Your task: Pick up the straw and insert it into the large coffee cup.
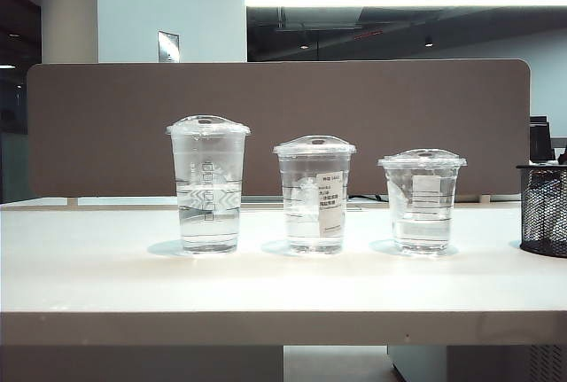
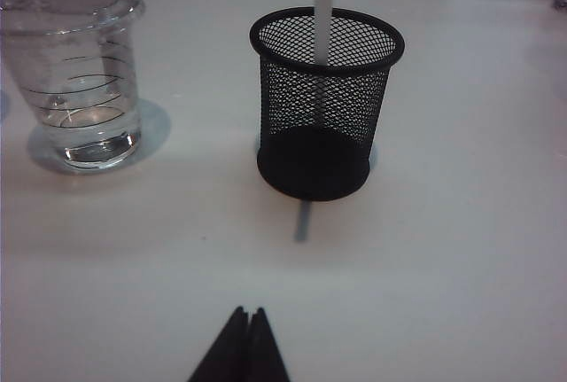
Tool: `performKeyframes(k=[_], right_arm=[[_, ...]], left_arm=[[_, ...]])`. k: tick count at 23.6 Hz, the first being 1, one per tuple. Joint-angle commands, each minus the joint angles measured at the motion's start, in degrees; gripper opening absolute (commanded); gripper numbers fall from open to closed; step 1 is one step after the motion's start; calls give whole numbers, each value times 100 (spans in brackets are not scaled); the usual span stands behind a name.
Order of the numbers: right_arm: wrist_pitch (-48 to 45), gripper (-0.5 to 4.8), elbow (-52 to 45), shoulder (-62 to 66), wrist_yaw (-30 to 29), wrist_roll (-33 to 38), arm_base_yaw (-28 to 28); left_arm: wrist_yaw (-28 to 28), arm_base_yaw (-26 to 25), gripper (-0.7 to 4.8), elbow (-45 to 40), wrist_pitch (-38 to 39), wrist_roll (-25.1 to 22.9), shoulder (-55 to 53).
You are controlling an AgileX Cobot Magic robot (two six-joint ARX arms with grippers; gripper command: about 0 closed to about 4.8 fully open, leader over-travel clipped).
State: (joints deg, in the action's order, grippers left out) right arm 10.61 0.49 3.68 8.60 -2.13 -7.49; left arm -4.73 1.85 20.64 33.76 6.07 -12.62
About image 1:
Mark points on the large clear plastic cup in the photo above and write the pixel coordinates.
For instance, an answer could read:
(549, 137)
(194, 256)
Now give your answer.
(208, 222)

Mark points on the black mesh pen holder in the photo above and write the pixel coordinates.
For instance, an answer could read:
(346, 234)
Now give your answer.
(545, 213)

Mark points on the medium clear cup with label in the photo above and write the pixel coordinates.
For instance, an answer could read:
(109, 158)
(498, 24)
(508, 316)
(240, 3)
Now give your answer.
(301, 231)

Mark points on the small clear plastic cup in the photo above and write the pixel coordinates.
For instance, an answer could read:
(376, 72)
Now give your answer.
(421, 231)

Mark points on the brown fabric desk partition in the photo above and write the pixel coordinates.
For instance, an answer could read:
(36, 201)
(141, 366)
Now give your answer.
(111, 134)

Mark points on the black ceiling spotlight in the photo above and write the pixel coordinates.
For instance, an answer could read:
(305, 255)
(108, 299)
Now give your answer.
(429, 41)

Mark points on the long ceiling light strip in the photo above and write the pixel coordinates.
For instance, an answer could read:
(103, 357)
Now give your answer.
(398, 1)

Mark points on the black computer monitor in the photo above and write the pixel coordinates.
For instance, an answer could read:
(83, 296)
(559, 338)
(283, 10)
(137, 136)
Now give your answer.
(539, 142)

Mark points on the grey under-desk cabinet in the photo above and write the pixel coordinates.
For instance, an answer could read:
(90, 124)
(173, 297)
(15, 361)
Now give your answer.
(478, 364)

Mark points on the silver wall plaque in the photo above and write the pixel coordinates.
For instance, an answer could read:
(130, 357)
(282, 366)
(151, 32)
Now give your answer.
(168, 47)

